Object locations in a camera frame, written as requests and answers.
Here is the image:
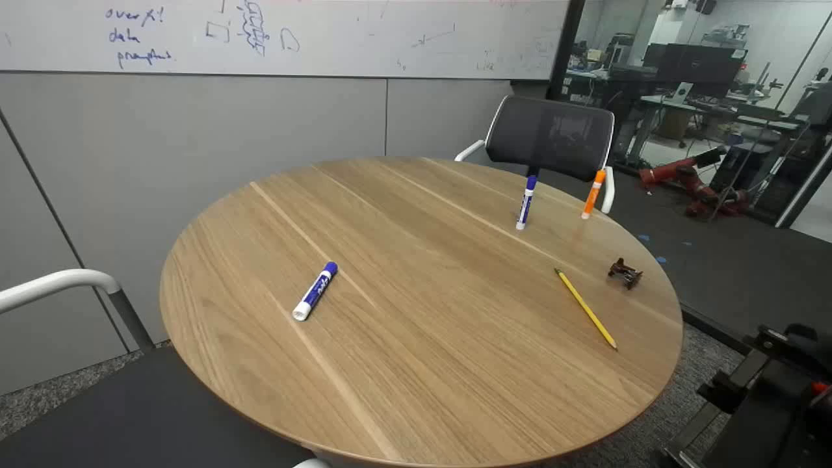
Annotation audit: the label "blue white whiteboard marker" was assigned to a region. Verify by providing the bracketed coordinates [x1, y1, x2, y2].
[512, 165, 541, 233]

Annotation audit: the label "black equipment frame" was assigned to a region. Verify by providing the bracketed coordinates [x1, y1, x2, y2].
[662, 321, 832, 468]

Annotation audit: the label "red machine on floor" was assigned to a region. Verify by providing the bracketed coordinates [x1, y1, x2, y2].
[638, 144, 757, 220]

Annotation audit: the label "black binder clip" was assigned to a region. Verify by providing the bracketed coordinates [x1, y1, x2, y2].
[607, 254, 646, 290]

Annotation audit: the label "black chair white armrest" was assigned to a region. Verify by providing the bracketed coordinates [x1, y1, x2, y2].
[0, 265, 334, 468]

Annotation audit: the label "background desk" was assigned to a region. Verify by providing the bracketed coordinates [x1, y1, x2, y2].
[636, 89, 803, 168]

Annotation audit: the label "orange white marker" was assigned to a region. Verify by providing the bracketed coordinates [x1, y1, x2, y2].
[581, 165, 610, 220]

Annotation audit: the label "wall whiteboard with blue writing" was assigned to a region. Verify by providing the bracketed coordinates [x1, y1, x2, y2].
[0, 0, 573, 82]

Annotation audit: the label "black mesh chair white arms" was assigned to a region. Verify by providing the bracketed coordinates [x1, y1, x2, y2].
[454, 92, 619, 215]

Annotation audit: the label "black door frame post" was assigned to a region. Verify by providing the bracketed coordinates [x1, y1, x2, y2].
[547, 0, 588, 98]

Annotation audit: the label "black background cabinet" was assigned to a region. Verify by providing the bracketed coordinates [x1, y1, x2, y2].
[646, 42, 749, 98]

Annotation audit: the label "blue white marker with label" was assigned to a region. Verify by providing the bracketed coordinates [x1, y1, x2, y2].
[291, 260, 342, 324]

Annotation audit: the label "yellow pencil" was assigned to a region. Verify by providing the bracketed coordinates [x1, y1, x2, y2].
[552, 265, 623, 352]

